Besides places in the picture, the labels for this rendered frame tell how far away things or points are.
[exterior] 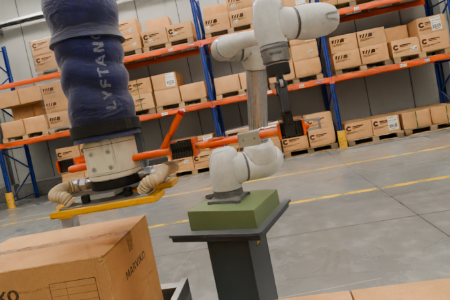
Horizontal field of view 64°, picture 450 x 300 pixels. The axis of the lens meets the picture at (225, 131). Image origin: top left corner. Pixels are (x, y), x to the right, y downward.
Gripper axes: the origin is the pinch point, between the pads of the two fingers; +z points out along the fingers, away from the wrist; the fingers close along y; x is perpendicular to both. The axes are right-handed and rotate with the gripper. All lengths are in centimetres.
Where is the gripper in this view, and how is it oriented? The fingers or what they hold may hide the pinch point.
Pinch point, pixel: (288, 126)
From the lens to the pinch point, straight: 116.4
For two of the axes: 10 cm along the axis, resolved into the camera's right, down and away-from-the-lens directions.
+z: 1.9, 9.8, 0.5
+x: 9.7, -1.9, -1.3
